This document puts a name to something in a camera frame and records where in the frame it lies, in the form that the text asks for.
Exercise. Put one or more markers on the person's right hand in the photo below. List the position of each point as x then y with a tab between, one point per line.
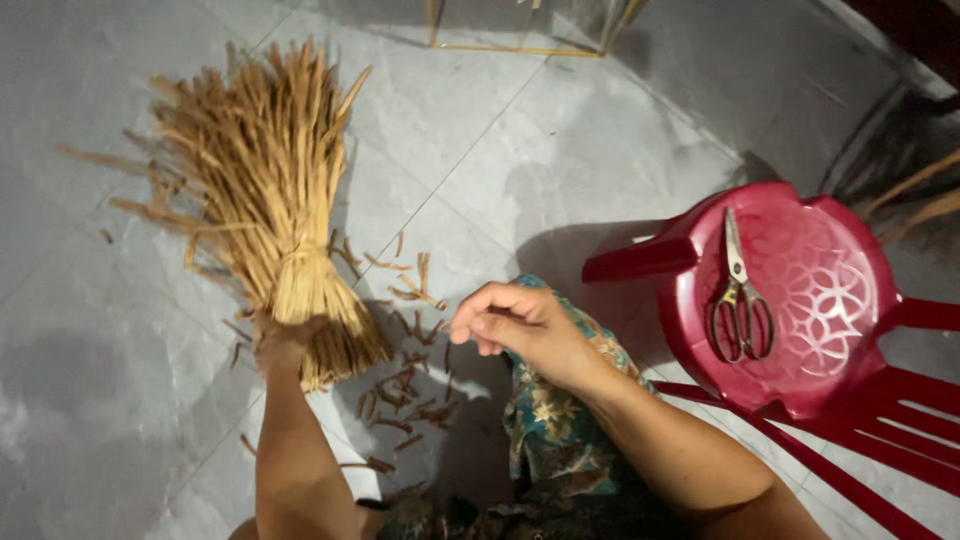
525	330

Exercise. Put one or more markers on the person's left hand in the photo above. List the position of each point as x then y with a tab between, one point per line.
281	341

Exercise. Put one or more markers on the bundle of dried straw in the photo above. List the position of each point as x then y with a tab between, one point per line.
262	187

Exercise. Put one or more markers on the person's floral patterned clothing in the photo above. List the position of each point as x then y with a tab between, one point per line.
555	435

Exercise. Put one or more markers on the scattered cut straw pieces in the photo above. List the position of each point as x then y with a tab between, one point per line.
397	360

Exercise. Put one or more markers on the metal scissors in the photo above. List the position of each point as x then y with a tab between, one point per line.
741	300

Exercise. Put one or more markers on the red plastic chair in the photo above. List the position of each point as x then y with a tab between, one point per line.
795	330

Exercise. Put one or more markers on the loose dried straw stalks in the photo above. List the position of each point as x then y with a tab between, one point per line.
915	199

